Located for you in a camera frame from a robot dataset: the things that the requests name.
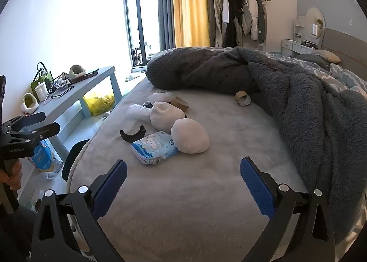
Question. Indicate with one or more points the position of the beige pillow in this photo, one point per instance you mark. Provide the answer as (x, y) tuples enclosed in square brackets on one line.
[(326, 55)]

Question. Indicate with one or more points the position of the clear plastic bag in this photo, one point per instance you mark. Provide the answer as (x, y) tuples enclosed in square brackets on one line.
[(160, 97)]

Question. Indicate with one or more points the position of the person's left forearm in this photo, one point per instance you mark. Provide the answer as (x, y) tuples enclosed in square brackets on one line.
[(14, 236)]

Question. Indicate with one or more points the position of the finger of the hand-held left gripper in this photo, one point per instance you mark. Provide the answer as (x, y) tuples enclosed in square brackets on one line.
[(43, 133), (31, 118)]

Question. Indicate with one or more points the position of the round cardboard tube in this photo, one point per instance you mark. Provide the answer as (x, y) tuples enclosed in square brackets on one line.
[(243, 101)]

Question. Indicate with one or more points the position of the dark wooden sticks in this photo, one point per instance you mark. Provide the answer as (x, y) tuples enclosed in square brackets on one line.
[(86, 76)]

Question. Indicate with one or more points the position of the grey bed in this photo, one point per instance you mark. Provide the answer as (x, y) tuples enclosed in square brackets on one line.
[(200, 207)]

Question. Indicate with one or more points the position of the yellow plastic bag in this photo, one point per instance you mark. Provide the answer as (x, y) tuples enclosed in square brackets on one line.
[(99, 104)]

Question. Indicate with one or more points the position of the glass balcony door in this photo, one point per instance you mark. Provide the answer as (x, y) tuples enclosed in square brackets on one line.
[(140, 6)]

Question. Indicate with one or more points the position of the green fluffy slipper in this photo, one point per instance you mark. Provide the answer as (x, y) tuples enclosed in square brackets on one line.
[(30, 105), (77, 71)]

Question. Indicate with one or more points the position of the beige coat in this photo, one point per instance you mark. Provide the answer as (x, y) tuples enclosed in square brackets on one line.
[(215, 21)]

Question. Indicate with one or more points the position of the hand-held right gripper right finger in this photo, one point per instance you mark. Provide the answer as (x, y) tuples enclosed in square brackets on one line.
[(256, 184)]

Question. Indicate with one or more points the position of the white floor slipper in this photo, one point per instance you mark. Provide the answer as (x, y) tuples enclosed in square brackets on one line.
[(132, 78)]

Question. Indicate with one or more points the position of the blue white tissue pack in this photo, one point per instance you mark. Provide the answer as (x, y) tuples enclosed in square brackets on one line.
[(154, 148)]

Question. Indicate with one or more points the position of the clear plastic packet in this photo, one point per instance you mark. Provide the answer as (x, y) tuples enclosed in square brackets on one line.
[(63, 81)]

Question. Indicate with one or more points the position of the clear plastic wrap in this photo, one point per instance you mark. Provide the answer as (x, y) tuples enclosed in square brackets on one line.
[(137, 111)]

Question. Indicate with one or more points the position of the white vanity table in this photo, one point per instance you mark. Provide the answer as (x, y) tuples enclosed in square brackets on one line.
[(289, 45)]

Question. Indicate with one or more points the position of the person's left hand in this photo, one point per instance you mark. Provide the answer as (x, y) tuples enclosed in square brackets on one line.
[(15, 176)]

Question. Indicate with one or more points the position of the grey vest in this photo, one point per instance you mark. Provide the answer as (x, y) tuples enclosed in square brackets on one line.
[(261, 21)]

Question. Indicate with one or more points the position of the grey headboard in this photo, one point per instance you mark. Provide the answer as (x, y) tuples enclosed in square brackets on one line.
[(349, 47)]

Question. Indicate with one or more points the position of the small black object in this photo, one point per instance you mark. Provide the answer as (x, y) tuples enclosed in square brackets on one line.
[(147, 105)]

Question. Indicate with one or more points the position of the black curved plastic piece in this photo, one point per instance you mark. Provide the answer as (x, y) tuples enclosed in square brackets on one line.
[(129, 138)]

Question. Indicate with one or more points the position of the grey fleece blanket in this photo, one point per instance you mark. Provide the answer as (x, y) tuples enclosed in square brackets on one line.
[(301, 113)]

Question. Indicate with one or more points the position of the white jacket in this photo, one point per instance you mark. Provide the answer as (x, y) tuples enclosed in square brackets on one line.
[(252, 15)]

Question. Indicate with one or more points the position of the white lidded mug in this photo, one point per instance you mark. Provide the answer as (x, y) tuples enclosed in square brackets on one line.
[(40, 94)]

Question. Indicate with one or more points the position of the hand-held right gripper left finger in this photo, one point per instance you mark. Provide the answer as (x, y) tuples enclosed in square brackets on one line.
[(111, 184)]

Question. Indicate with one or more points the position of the black trash bin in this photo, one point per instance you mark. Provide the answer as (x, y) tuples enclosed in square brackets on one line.
[(73, 158)]

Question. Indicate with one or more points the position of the light blue table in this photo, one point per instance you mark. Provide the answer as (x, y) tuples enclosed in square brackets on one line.
[(86, 84)]

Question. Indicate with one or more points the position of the white shirt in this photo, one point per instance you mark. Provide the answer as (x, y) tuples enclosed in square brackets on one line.
[(225, 9)]

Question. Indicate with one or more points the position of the round mirror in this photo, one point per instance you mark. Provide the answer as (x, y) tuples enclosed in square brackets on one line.
[(314, 18)]

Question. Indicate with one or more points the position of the grey pillow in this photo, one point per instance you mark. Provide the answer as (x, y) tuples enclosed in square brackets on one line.
[(312, 59)]

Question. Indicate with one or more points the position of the blue printed packet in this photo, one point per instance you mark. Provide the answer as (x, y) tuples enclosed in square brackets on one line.
[(43, 156)]

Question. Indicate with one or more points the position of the green tote bag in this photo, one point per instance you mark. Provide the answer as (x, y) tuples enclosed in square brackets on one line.
[(38, 81)]

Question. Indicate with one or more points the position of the yellow curtain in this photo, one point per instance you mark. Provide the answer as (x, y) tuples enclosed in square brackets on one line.
[(189, 6)]

